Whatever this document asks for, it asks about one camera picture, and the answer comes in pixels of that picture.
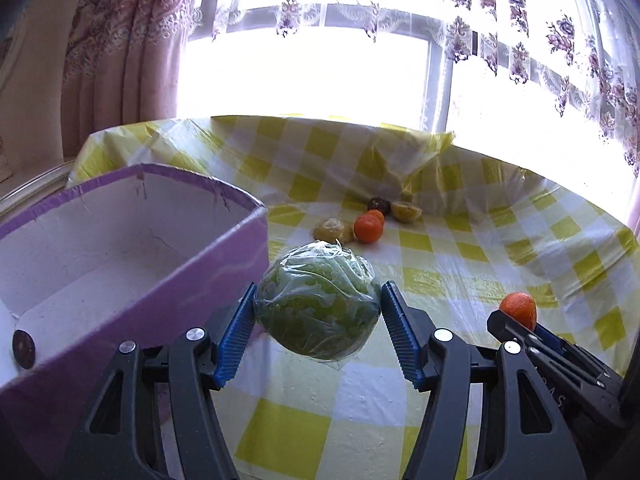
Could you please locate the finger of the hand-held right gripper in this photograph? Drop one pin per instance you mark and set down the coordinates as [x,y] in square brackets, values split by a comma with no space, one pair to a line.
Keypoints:
[552,338]
[545,355]

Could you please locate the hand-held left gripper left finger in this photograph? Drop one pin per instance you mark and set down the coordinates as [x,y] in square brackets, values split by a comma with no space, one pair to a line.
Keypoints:
[235,342]

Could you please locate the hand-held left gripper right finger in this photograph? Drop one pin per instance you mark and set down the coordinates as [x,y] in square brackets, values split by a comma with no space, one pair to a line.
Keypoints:
[401,342]

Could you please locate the small orange tangerine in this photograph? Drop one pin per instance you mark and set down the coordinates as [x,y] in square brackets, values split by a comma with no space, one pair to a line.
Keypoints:
[518,310]

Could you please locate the plastic-wrapped green cabbage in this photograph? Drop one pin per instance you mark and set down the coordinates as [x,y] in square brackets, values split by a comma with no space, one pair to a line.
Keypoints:
[317,305]

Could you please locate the dark avocado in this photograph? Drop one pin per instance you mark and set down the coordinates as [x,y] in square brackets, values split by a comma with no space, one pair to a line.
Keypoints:
[378,204]

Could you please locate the purple cardboard box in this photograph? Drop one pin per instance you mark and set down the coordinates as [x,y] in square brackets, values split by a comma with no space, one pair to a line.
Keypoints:
[130,240]

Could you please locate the yellow checked tablecloth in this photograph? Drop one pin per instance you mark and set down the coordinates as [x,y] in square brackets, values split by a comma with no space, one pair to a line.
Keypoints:
[480,255]

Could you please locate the yellow-green fruit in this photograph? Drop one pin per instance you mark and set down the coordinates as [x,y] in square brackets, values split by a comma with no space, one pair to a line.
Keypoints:
[406,211]

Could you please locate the yellowish potato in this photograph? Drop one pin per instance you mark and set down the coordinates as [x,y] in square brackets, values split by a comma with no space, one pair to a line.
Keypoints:
[332,230]

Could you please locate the dark round fruit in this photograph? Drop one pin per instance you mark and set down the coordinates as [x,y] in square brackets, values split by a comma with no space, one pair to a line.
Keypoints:
[23,350]

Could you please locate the cream furniture edge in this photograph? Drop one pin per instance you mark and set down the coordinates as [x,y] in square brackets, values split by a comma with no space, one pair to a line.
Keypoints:
[32,182]

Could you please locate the sheer floral curtain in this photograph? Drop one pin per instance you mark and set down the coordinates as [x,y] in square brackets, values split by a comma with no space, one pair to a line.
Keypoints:
[550,35]

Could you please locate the pink patterned curtain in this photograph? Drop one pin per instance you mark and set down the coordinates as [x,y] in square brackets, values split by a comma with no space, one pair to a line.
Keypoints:
[125,45]

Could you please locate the grey window frame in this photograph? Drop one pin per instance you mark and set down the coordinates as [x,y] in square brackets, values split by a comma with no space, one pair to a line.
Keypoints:
[437,60]

